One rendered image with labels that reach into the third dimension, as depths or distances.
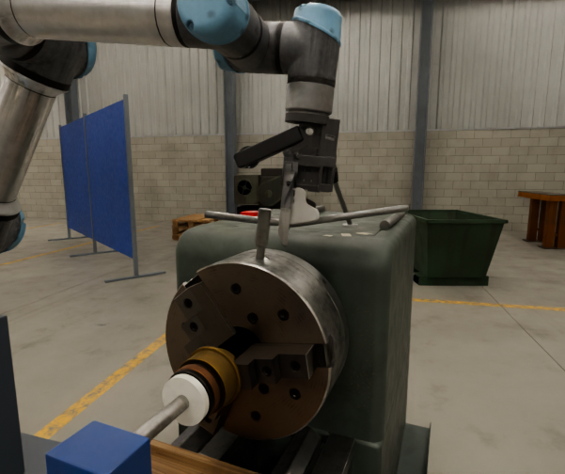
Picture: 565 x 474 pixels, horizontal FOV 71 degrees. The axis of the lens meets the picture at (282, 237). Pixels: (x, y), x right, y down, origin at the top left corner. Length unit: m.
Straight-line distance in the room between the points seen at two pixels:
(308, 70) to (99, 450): 0.54
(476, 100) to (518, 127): 1.15
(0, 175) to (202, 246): 0.41
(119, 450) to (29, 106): 0.64
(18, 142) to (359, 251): 0.67
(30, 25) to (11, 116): 0.23
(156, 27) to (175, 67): 11.56
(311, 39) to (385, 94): 10.06
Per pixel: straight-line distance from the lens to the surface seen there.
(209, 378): 0.57
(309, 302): 0.62
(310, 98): 0.62
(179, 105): 11.92
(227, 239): 0.86
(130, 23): 0.61
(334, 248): 0.76
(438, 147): 10.62
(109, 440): 0.49
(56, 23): 0.68
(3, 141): 0.92
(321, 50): 0.64
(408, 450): 1.43
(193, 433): 0.90
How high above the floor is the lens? 1.38
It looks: 9 degrees down
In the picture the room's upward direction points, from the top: straight up
